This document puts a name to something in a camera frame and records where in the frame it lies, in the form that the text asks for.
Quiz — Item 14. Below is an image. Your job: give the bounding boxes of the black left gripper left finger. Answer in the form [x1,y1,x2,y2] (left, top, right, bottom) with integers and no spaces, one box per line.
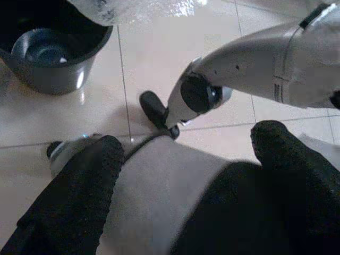
[0,134,126,255]

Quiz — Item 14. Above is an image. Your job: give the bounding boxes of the black round rubbish bin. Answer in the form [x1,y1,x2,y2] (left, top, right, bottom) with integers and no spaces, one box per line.
[0,0,114,96]

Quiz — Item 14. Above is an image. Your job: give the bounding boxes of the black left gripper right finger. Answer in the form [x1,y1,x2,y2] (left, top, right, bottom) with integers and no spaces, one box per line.
[169,120,340,255]

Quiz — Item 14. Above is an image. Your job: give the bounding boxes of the robot right leg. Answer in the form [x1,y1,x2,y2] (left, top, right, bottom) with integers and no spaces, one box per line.
[139,2,340,140]

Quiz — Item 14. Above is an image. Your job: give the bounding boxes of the clear plastic wrap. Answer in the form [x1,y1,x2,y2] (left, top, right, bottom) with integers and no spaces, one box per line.
[66,0,209,27]

